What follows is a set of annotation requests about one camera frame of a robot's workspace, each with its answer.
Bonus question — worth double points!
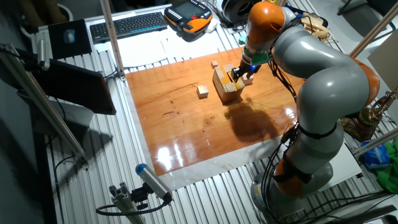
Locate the black orange teach pendant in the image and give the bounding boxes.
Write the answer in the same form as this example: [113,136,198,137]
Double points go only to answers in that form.
[164,0,214,34]

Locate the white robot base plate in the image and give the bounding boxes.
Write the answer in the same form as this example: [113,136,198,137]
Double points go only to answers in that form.
[317,141,363,192]

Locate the black floor cables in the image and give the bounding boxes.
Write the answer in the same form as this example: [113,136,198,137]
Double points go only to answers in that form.
[279,189,398,224]

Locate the upright aluminium frame post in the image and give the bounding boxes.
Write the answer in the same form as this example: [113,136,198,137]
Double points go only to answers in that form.
[99,0,127,82]

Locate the white round object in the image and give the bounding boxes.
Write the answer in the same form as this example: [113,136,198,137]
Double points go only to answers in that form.
[205,17,220,34]

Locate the black mouse pad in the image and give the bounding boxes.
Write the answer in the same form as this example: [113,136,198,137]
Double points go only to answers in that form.
[47,19,93,60]

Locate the grey monitor base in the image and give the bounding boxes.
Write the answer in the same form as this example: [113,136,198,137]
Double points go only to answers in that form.
[34,99,94,138]

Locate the slanted aluminium frame bar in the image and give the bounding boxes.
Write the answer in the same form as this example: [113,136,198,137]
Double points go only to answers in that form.
[353,127,398,157]
[348,1,398,59]

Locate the beige flat panel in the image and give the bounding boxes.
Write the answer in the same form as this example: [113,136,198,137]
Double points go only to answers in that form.
[367,29,398,93]

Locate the short aluminium profile post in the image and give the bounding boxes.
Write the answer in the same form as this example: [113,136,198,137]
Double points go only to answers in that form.
[108,182,147,224]

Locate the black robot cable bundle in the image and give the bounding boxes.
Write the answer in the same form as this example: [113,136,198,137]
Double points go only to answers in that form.
[260,123,300,224]

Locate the blue wipes packet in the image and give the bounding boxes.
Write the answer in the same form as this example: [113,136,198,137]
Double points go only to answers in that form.
[360,140,391,170]

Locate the silver camera with blue end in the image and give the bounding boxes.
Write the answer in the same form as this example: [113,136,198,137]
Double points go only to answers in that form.
[135,163,174,203]

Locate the long slanted aluminium bar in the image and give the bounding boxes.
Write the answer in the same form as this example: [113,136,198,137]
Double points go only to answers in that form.
[0,43,90,170]

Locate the green cloth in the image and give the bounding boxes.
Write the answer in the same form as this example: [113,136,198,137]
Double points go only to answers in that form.
[374,141,398,194]

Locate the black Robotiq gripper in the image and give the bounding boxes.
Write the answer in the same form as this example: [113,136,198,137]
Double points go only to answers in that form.
[231,62,262,82]

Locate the black camera cable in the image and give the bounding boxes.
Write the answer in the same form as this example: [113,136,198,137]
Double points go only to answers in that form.
[95,194,174,217]

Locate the glossy orange wooden board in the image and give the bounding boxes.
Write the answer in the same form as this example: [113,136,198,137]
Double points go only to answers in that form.
[125,46,307,177]

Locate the black computer keyboard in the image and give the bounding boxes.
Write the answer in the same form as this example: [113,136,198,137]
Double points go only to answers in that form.
[89,11,169,45]

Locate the large wooden cube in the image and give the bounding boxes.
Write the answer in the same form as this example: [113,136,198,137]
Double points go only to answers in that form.
[241,72,255,86]

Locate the grey computer mouse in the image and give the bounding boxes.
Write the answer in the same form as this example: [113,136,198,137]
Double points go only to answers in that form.
[63,29,76,44]

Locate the medium wooden cube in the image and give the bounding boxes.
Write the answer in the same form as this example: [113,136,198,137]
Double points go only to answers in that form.
[197,84,210,100]

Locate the wooden block structure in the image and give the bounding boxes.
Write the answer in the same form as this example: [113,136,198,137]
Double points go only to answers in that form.
[212,63,246,105]

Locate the silver cylindrical camera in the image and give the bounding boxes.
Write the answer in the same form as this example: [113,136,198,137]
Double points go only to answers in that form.
[36,39,50,72]

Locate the black flat monitor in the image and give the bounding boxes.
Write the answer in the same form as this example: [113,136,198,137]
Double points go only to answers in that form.
[30,58,118,116]

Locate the white paper sheet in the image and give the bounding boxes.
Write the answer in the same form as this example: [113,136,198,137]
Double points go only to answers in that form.
[116,32,169,68]
[161,29,233,60]

